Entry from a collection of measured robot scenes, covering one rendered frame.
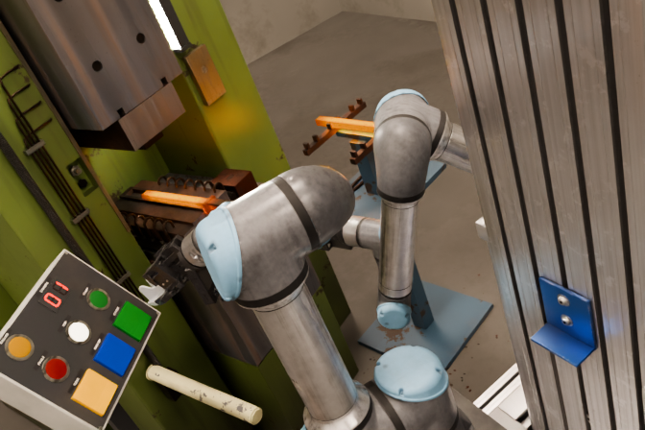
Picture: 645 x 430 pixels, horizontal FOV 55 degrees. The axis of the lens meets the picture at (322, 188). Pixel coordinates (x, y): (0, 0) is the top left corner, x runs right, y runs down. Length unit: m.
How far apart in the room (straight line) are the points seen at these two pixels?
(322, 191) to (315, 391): 0.32
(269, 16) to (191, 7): 4.13
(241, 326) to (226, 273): 1.16
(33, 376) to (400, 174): 0.84
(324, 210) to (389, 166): 0.38
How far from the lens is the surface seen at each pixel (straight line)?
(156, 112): 1.74
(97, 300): 1.55
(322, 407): 1.02
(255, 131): 2.19
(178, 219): 1.90
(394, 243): 1.30
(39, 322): 1.48
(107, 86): 1.66
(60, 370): 1.45
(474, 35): 0.70
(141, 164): 2.31
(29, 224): 1.73
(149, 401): 2.08
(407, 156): 1.19
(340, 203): 0.86
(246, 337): 2.00
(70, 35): 1.62
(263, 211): 0.83
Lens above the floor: 1.87
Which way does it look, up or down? 31 degrees down
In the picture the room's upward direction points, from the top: 22 degrees counter-clockwise
